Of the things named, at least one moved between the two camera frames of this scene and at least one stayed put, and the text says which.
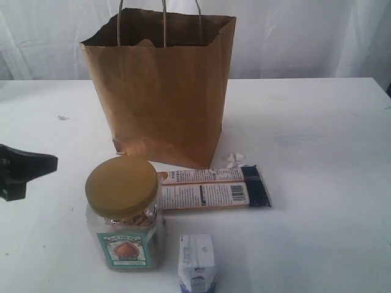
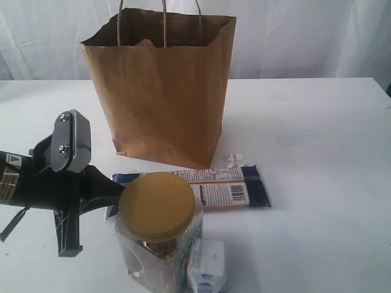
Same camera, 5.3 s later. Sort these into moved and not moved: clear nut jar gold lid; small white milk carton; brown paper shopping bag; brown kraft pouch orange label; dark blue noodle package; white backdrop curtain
Moved: clear nut jar gold lid; small white milk carton
Not moved: dark blue noodle package; white backdrop curtain; brown paper shopping bag; brown kraft pouch orange label
